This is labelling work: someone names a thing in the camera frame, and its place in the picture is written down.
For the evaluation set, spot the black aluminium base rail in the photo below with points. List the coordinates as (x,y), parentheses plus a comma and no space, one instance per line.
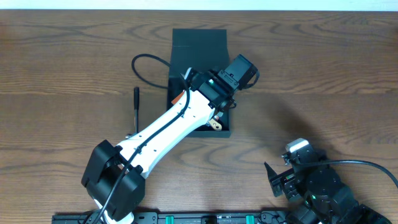
(152,217)

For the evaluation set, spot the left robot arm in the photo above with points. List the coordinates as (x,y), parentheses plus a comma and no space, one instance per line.
(115,176)

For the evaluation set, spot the dark green open box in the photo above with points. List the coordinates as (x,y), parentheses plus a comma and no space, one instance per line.
(201,49)

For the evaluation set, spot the black steel claw hammer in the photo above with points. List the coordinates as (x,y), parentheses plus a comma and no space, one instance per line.
(136,112)

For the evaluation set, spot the orange scraper wooden handle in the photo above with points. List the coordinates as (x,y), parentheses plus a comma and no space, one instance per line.
(213,122)

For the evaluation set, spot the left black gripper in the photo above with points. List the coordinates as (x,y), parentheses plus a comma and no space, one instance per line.
(213,125)

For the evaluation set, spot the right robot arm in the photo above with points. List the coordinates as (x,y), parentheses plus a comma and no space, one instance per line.
(326,199)

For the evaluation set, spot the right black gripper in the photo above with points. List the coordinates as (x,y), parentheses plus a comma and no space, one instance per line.
(288,178)

